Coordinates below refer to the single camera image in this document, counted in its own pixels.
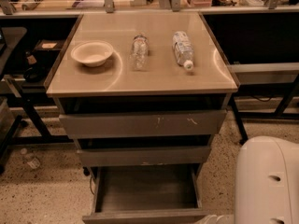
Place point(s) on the grey bottom drawer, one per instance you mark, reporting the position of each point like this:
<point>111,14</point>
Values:
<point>162,194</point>

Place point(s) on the grey drawer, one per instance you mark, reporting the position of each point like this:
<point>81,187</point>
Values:
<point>142,116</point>
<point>143,151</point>
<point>162,194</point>

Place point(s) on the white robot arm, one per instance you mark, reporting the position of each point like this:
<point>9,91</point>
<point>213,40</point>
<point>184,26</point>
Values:
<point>266,184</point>

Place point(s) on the grey middle drawer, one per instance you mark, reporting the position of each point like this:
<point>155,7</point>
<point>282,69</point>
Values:
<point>143,151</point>

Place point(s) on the grey top drawer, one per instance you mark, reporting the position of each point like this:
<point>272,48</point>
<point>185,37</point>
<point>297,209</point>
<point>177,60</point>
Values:
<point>142,116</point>

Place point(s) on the grey drawer cabinet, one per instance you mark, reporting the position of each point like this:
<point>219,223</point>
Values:
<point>139,89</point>

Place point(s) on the labelled white-cap plastic bottle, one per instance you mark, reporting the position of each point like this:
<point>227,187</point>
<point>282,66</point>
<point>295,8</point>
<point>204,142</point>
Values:
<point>183,50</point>

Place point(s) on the clear empty plastic bottle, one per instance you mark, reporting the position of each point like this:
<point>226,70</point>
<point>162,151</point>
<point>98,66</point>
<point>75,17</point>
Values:
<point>139,52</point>

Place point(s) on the plastic bottle on floor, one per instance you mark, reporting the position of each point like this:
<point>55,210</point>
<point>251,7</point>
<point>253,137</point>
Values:
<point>30,158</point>

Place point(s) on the white paper bowl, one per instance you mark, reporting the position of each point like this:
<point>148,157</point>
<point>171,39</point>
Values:
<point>92,53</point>

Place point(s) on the black desk left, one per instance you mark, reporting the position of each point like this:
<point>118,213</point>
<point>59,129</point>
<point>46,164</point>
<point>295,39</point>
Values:
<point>12,36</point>

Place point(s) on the black table frame right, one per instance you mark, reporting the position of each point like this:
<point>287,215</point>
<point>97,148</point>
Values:
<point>265,79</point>

